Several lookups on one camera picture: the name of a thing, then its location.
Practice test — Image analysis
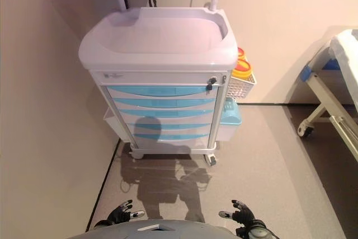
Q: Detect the small white side bin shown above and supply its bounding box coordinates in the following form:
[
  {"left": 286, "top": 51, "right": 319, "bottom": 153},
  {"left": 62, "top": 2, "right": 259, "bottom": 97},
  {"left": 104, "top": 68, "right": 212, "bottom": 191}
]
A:
[{"left": 102, "top": 107, "right": 132, "bottom": 142}]

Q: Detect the bed caster wheel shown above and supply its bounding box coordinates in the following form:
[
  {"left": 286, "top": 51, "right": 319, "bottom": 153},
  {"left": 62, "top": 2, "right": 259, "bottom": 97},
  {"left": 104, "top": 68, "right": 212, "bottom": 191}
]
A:
[{"left": 298, "top": 125, "right": 314, "bottom": 138}]

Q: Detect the bunch of black keys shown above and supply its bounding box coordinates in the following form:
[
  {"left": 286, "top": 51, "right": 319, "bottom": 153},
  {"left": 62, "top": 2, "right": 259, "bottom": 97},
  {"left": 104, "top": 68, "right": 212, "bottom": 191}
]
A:
[{"left": 205, "top": 77, "right": 219, "bottom": 92}]

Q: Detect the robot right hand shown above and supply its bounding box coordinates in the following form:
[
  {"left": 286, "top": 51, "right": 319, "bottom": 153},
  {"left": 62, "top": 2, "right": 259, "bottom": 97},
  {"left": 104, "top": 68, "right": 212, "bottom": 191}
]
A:
[{"left": 218, "top": 199, "right": 257, "bottom": 230}]

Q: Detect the white bin with blue lid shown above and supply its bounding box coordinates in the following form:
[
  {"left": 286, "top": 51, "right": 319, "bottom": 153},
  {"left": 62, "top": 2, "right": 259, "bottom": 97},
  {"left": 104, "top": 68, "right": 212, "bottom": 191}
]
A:
[{"left": 219, "top": 97, "right": 243, "bottom": 142}]

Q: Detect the white medical cart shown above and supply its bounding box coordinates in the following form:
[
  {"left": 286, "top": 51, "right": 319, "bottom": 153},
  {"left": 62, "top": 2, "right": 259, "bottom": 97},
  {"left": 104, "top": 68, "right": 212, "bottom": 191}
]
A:
[{"left": 78, "top": 6, "right": 244, "bottom": 167}]

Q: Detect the grey robot torso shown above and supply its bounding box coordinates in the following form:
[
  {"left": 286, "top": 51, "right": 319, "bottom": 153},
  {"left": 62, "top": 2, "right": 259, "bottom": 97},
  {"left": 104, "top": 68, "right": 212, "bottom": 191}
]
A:
[{"left": 65, "top": 220, "right": 252, "bottom": 239}]

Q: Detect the blue front cart drawer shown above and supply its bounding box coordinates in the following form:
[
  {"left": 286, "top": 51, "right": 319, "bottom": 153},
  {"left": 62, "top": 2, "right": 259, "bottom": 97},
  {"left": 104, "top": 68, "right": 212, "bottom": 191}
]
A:
[
  {"left": 131, "top": 132, "right": 210, "bottom": 145},
  {"left": 107, "top": 85, "right": 219, "bottom": 99},
  {"left": 125, "top": 121, "right": 212, "bottom": 134},
  {"left": 116, "top": 108, "right": 215, "bottom": 123},
  {"left": 111, "top": 97, "right": 218, "bottom": 110}
]

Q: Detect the white lattice basket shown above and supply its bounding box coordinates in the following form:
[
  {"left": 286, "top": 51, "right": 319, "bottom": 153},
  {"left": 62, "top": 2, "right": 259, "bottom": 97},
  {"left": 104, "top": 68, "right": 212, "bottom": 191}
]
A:
[{"left": 228, "top": 72, "right": 257, "bottom": 99}]

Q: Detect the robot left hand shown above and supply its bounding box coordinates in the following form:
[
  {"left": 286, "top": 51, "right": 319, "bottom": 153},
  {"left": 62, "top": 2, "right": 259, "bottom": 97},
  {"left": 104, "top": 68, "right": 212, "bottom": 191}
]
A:
[{"left": 107, "top": 199, "right": 145, "bottom": 224}]

